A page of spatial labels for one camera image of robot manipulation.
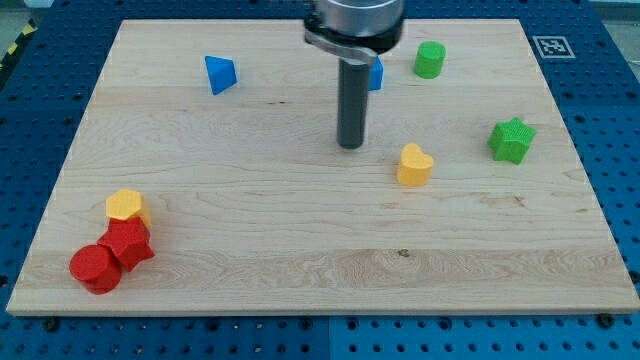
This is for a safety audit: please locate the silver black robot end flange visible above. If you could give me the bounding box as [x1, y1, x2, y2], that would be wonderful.
[303, 0, 405, 66]

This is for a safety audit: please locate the yellow hexagon block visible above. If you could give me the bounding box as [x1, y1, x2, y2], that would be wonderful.
[105, 189, 152, 227]

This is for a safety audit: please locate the blue block behind rod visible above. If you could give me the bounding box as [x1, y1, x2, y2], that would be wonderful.
[369, 57, 384, 91]

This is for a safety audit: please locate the red star block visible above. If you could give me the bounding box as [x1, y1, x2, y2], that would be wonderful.
[98, 217, 155, 272]

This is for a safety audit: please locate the yellow heart block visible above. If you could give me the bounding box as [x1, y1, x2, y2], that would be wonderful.
[396, 143, 435, 187]

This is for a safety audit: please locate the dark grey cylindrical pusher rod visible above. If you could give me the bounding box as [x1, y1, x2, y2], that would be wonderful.
[337, 59, 370, 149]

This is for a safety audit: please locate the black white fiducial tag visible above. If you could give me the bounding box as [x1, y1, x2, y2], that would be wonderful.
[532, 35, 575, 59]

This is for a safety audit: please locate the green cylinder block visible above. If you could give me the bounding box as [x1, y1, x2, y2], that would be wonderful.
[414, 41, 446, 79]

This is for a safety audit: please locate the blue triangle block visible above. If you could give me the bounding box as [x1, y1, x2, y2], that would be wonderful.
[204, 56, 237, 95]

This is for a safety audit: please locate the red cylinder block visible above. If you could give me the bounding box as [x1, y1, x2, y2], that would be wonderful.
[69, 244, 122, 295]

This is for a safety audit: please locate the light wooden board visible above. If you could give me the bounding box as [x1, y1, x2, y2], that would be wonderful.
[7, 19, 639, 317]

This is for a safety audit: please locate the green star block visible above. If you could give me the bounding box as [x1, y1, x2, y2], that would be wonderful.
[488, 117, 537, 165]

